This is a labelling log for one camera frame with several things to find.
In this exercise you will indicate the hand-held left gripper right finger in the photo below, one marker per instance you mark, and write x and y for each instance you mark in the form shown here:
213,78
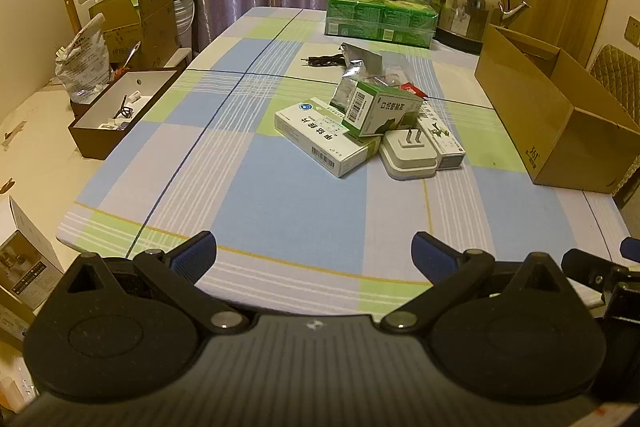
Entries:
430,257

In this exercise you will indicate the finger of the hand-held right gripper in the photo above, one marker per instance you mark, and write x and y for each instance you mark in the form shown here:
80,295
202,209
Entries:
631,249
582,268

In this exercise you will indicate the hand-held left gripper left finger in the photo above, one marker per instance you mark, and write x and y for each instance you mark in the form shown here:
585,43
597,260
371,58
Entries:
192,253

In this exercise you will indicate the white charger plug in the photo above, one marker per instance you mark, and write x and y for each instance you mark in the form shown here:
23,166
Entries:
407,154

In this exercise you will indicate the white box with figure print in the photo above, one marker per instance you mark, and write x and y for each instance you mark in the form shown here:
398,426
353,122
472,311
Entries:
447,137

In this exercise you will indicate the green and white medicine box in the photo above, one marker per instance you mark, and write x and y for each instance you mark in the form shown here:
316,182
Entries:
385,109

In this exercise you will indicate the long white medicine box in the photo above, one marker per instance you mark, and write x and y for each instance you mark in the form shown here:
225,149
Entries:
320,142

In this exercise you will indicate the red snack packet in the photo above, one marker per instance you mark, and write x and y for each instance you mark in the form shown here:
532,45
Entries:
414,91

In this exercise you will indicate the small white sachet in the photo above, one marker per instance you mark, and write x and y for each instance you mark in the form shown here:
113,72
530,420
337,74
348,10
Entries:
344,96

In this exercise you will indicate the silver foil pouch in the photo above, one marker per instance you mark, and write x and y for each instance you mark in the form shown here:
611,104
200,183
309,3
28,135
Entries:
362,57

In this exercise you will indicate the brown tray box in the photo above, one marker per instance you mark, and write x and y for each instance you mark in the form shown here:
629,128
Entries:
100,142

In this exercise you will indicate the white photo product box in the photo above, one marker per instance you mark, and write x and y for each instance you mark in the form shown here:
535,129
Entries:
25,257

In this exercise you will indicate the quilted chair back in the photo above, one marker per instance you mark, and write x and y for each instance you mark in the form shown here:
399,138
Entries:
620,77

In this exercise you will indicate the pen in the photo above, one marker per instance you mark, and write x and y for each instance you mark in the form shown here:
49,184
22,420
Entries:
130,56

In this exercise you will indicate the white plastic bag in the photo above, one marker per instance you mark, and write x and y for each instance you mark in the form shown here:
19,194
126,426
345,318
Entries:
82,67

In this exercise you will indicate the small brown cardboard box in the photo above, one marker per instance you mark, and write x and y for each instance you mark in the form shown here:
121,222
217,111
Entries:
120,32

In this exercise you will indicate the tall brown cardboard box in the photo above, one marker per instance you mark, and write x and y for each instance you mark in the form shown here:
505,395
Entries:
157,17

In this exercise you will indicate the green tissue multipack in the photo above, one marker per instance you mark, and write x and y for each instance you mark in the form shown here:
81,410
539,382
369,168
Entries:
380,19

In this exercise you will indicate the steel kettle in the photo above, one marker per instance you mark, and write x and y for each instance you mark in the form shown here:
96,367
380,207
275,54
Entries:
465,7

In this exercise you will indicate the wall socket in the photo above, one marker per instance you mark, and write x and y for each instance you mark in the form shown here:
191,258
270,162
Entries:
633,32

